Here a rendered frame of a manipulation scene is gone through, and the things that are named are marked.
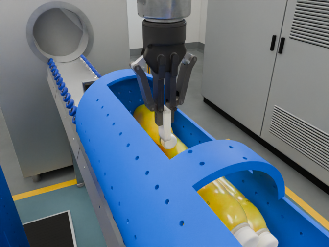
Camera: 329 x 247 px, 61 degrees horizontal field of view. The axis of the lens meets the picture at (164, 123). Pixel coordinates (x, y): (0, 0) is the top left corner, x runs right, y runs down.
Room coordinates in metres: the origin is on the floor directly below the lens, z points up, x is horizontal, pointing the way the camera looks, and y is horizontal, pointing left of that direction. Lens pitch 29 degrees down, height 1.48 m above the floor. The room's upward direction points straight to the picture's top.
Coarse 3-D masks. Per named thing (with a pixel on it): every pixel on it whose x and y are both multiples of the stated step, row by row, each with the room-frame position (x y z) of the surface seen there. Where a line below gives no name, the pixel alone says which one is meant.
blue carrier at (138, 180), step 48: (96, 96) 0.62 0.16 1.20; (96, 144) 0.48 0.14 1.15; (144, 144) 0.39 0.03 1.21; (192, 144) 0.63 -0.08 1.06; (240, 144) 0.39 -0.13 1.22; (144, 192) 0.31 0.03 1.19; (192, 192) 0.27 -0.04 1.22; (144, 240) 0.25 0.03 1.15; (192, 240) 0.21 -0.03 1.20; (288, 240) 0.33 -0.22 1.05
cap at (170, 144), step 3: (171, 135) 0.58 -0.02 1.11; (171, 138) 0.58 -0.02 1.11; (174, 138) 0.58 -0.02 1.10; (162, 141) 0.58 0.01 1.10; (168, 141) 0.58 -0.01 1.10; (171, 141) 0.58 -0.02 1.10; (174, 141) 0.58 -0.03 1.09; (162, 144) 0.58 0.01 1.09; (165, 144) 0.57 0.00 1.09; (168, 144) 0.58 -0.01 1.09; (171, 144) 0.58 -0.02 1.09; (174, 144) 0.58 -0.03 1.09; (165, 147) 0.57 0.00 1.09; (168, 147) 0.58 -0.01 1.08; (171, 147) 0.58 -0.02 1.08
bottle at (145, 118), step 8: (136, 112) 0.71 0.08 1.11; (144, 112) 0.69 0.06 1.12; (152, 112) 0.68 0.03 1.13; (136, 120) 0.70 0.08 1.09; (144, 120) 0.66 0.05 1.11; (152, 120) 0.64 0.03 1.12; (144, 128) 0.64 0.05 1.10; (152, 128) 0.61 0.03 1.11; (152, 136) 0.60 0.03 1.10; (160, 144) 0.60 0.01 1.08
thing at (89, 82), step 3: (96, 78) 1.06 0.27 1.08; (84, 81) 1.03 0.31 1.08; (87, 81) 1.03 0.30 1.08; (90, 81) 1.03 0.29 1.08; (93, 81) 1.04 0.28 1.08; (84, 84) 1.02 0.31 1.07; (87, 84) 1.01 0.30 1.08; (90, 84) 1.02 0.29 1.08; (84, 87) 1.02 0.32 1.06; (87, 87) 1.01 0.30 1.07; (84, 90) 1.02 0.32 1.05
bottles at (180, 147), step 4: (176, 136) 0.66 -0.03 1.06; (180, 140) 0.64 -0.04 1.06; (176, 144) 0.61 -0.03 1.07; (180, 144) 0.61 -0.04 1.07; (184, 144) 0.62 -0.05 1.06; (160, 148) 0.63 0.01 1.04; (164, 148) 0.61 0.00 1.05; (172, 148) 0.59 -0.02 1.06; (176, 148) 0.59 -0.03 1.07; (180, 148) 0.59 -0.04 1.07; (184, 148) 0.59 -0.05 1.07; (164, 152) 0.60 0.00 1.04; (168, 152) 0.59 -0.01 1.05; (172, 152) 0.58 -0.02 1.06; (176, 152) 0.58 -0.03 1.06; (180, 152) 0.58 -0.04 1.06; (168, 156) 0.59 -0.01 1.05; (172, 156) 0.58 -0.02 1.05
